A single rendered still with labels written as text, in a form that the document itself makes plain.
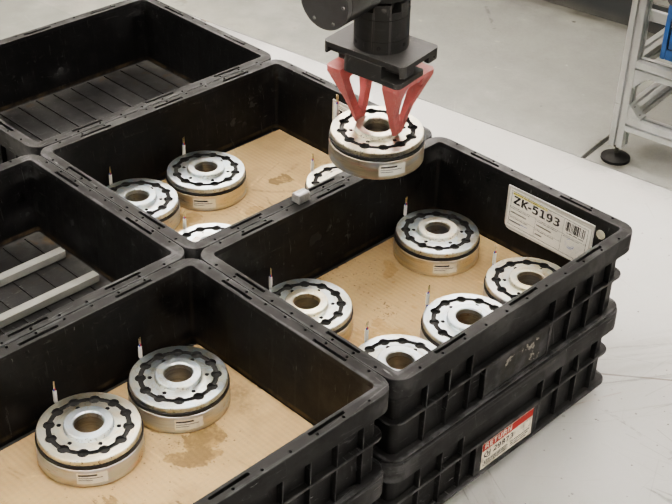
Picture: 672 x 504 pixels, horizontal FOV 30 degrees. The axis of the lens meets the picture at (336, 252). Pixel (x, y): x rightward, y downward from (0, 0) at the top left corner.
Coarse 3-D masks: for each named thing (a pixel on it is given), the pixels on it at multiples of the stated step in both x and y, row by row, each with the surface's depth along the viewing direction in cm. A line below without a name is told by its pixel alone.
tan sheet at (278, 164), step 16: (256, 144) 175; (272, 144) 175; (288, 144) 175; (304, 144) 175; (240, 160) 171; (256, 160) 171; (272, 160) 171; (288, 160) 171; (304, 160) 171; (320, 160) 172; (256, 176) 168; (272, 176) 168; (288, 176) 168; (304, 176) 168; (256, 192) 164; (272, 192) 164; (288, 192) 164; (240, 208) 161; (256, 208) 161; (192, 224) 157
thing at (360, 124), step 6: (372, 114) 136; (378, 114) 136; (360, 120) 135; (366, 120) 135; (372, 120) 136; (378, 120) 136; (384, 120) 136; (360, 126) 134; (360, 132) 133; (366, 132) 133; (372, 132) 133; (378, 132) 133; (384, 132) 133; (390, 132) 133; (366, 138) 133; (372, 138) 133; (378, 138) 133; (384, 138) 133; (390, 138) 133
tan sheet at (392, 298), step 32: (384, 256) 153; (480, 256) 153; (512, 256) 153; (352, 288) 147; (384, 288) 147; (416, 288) 147; (448, 288) 147; (480, 288) 148; (384, 320) 142; (416, 320) 142
